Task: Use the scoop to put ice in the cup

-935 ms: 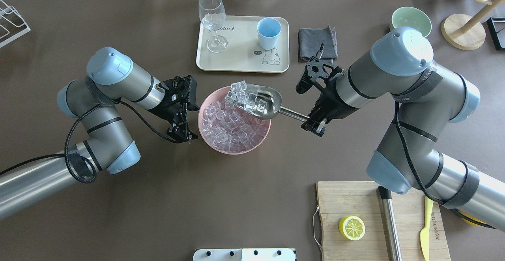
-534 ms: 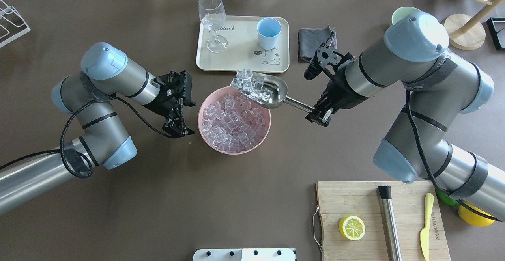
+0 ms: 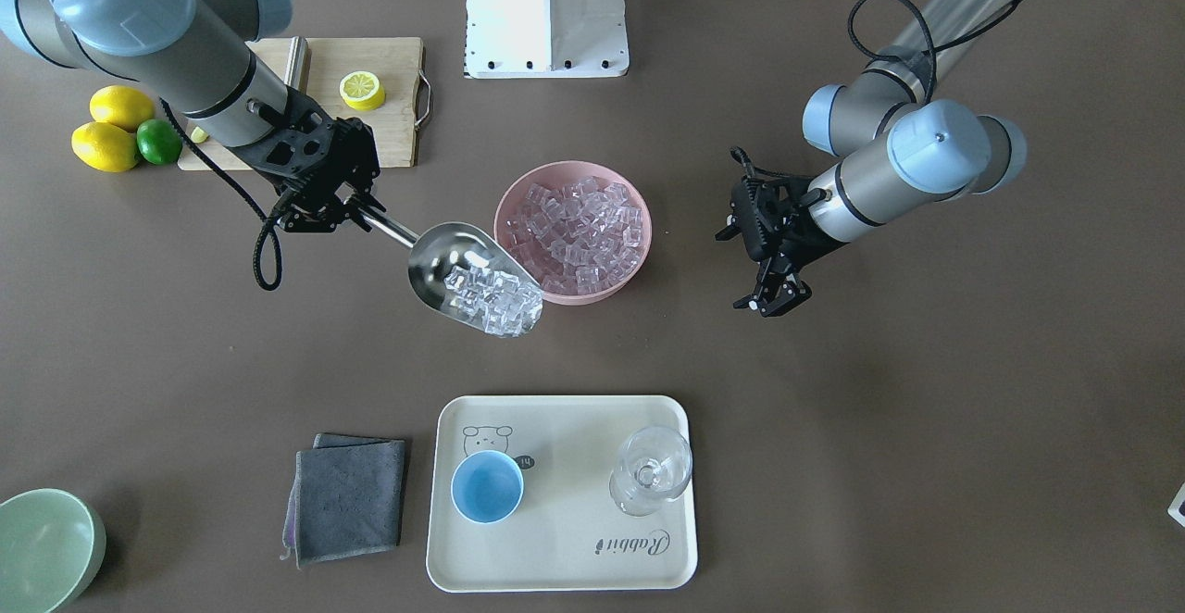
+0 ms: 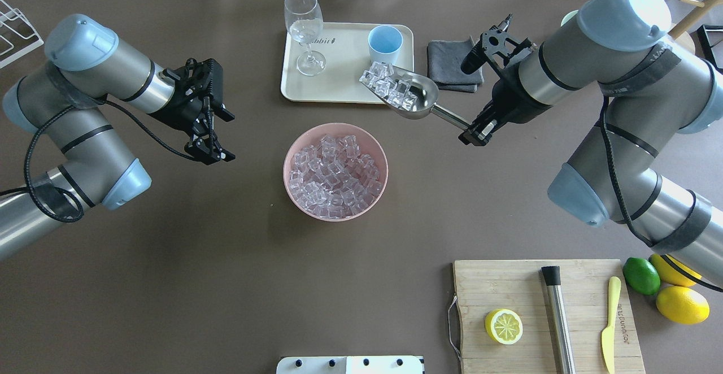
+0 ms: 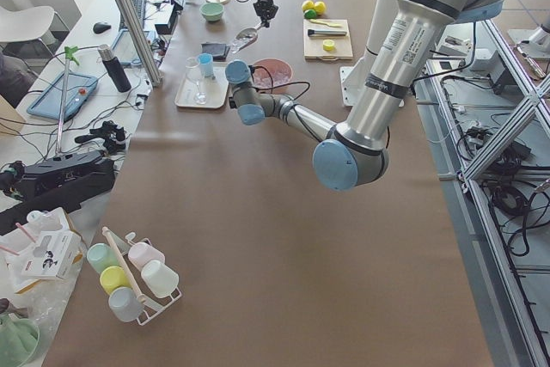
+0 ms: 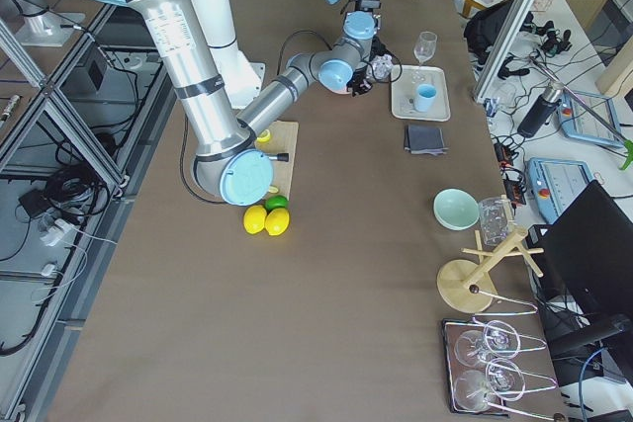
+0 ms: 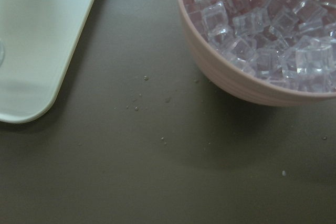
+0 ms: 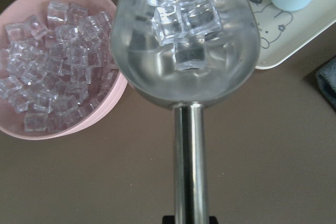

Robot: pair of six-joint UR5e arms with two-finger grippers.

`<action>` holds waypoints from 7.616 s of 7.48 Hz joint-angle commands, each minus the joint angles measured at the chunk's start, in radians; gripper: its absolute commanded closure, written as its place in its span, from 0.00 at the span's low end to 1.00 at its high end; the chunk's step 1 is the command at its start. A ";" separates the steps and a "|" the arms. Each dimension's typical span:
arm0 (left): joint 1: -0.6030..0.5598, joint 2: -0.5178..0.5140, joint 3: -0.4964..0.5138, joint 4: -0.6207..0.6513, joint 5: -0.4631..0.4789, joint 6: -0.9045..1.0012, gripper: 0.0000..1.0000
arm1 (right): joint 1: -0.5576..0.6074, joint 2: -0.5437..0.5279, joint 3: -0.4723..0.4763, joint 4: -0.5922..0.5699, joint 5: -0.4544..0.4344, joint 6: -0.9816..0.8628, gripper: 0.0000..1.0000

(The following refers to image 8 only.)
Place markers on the stainless steel scoop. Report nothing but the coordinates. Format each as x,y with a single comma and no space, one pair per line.
232,55

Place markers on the ice cubes in scoop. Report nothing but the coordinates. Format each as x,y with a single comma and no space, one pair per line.
180,27

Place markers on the clear ice cubes pile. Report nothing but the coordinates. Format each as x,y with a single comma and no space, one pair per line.
58,71

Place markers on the pink bowl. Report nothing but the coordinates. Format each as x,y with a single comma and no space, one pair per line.
18,12

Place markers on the cream rabbit tray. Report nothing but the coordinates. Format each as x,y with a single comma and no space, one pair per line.
283,33

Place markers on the grey folded cloth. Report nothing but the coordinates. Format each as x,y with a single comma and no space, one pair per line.
325,77

